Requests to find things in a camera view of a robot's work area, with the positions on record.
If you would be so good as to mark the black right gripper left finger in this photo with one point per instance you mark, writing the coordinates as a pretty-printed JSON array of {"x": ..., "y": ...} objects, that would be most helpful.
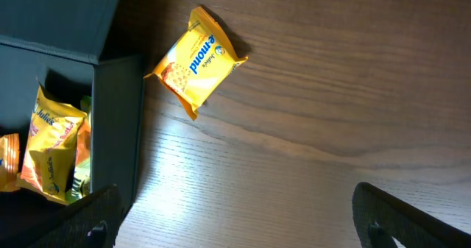
[{"x": 92, "y": 221}]

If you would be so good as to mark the green yellow snack packet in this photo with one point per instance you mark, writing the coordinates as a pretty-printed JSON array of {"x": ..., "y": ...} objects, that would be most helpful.
[{"x": 82, "y": 170}]

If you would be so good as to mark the yellow Le-mond biscuit packet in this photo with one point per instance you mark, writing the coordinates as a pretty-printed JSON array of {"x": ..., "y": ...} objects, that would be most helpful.
[{"x": 198, "y": 62}]

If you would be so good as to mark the yellow orange snack packet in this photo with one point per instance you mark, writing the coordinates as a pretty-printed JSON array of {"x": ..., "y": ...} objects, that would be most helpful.
[{"x": 10, "y": 152}]

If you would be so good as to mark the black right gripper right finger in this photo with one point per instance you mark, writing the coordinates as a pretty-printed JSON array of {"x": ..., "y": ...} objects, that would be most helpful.
[{"x": 382, "y": 220}]

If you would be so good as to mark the yellow Julie's peanut butter packet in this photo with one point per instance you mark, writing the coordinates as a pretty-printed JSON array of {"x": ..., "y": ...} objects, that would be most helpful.
[{"x": 51, "y": 147}]

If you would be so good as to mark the black open gift box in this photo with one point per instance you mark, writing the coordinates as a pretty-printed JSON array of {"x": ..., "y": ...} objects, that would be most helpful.
[{"x": 67, "y": 46}]

